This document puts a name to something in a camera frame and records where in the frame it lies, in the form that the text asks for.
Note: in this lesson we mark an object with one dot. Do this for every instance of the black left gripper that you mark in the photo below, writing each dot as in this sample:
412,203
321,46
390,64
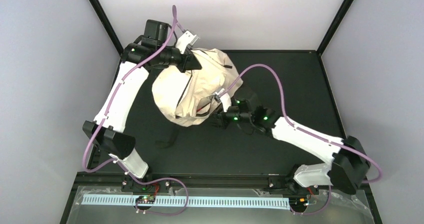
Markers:
187,62

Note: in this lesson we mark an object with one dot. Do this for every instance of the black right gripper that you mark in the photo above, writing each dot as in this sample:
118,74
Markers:
219,120

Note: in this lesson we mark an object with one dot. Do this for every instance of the cream canvas backpack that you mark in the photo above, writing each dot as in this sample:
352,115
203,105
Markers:
187,98

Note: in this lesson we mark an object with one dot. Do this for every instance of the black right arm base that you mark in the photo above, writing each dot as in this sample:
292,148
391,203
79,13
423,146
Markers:
287,185

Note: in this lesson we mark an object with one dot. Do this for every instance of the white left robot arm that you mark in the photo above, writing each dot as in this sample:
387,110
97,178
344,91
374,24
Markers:
158,47

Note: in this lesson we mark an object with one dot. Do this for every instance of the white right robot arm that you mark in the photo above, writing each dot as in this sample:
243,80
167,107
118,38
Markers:
344,162

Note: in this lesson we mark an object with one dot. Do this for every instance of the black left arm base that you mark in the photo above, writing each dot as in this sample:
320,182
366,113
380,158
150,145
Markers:
128,185

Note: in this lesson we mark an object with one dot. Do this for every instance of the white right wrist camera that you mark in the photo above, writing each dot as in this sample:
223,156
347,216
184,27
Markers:
224,98

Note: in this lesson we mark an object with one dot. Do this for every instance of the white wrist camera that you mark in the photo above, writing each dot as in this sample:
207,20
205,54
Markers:
186,41
224,98

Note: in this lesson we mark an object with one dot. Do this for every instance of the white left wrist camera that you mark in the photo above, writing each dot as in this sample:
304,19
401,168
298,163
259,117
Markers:
186,41

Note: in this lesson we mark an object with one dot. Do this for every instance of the light blue slotted cable duct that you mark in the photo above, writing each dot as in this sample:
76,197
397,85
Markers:
278,203

